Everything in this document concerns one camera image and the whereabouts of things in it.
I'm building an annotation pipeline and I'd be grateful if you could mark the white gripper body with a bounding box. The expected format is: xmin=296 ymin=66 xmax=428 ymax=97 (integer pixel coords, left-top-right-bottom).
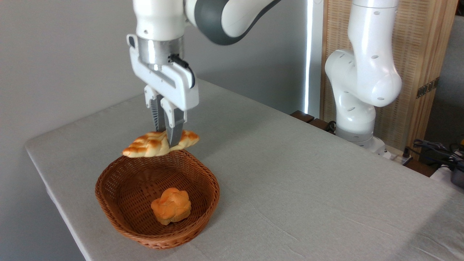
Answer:
xmin=127 ymin=34 xmax=200 ymax=112

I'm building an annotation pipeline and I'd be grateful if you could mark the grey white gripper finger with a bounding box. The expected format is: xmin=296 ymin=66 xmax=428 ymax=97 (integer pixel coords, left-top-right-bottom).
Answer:
xmin=144 ymin=85 xmax=167 ymax=133
xmin=160 ymin=97 xmax=188 ymax=149

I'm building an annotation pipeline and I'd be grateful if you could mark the long braided bread loaf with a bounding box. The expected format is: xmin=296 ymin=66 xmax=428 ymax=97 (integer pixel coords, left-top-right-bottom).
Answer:
xmin=122 ymin=129 xmax=200 ymax=158

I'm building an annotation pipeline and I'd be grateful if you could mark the round knotted bread bun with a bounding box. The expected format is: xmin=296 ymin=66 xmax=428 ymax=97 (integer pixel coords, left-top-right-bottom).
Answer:
xmin=150 ymin=187 xmax=192 ymax=226

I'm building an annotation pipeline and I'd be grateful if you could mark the brown wicker basket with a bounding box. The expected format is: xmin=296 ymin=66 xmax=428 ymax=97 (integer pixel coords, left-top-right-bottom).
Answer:
xmin=95 ymin=149 xmax=221 ymax=250

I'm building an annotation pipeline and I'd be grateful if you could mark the grey tablecloth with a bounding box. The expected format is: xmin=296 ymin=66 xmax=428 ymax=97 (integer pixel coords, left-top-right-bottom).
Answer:
xmin=24 ymin=78 xmax=464 ymax=261

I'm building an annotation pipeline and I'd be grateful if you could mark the white power strip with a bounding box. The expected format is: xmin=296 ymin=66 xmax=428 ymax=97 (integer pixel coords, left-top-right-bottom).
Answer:
xmin=383 ymin=148 xmax=414 ymax=166

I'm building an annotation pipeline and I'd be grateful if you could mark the dark metal screen hinge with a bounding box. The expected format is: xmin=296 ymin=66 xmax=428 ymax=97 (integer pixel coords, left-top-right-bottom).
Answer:
xmin=416 ymin=76 xmax=440 ymax=99

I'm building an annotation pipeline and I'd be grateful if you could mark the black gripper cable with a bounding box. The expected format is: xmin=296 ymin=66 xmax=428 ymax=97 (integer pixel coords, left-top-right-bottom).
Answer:
xmin=168 ymin=54 xmax=196 ymax=89

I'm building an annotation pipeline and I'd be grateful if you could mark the white vertical frame strip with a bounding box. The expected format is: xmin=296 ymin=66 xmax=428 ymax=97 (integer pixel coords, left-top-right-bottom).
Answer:
xmin=303 ymin=0 xmax=324 ymax=119

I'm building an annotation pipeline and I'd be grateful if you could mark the black cable bundle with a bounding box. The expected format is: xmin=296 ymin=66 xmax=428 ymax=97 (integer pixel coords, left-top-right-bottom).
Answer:
xmin=403 ymin=138 xmax=464 ymax=171

